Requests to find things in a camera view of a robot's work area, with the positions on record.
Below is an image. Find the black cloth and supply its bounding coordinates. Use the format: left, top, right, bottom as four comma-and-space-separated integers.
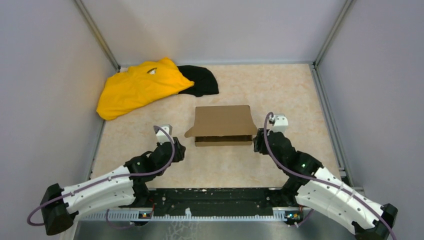
178, 65, 220, 97

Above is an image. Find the brown cardboard box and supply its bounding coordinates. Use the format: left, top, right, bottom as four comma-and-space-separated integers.
184, 105, 258, 147

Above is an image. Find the aluminium frame rail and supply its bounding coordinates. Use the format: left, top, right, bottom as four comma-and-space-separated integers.
68, 187, 369, 222

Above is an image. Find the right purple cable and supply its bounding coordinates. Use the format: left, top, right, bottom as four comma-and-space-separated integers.
263, 111, 398, 240

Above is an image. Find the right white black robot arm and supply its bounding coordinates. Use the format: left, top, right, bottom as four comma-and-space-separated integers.
253, 128, 398, 240

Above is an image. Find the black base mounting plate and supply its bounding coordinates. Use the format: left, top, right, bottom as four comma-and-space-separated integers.
127, 187, 308, 220

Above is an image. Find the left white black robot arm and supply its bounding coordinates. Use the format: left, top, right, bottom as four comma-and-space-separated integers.
40, 137, 186, 236

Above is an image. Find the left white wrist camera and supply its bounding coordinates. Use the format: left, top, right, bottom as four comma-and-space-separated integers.
153, 124, 174, 145

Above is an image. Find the yellow shirt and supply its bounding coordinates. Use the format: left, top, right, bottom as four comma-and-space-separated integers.
96, 57, 195, 121

